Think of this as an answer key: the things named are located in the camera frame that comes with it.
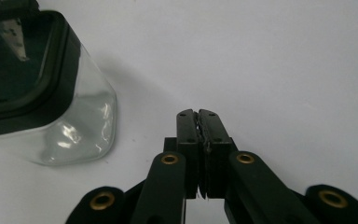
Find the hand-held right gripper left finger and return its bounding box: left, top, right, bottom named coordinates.
left=163, top=108, right=203, bottom=200

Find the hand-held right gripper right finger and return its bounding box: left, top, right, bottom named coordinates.
left=198, top=108, right=239, bottom=200

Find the clear glass jar black rim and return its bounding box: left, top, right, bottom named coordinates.
left=0, top=8, right=118, bottom=166

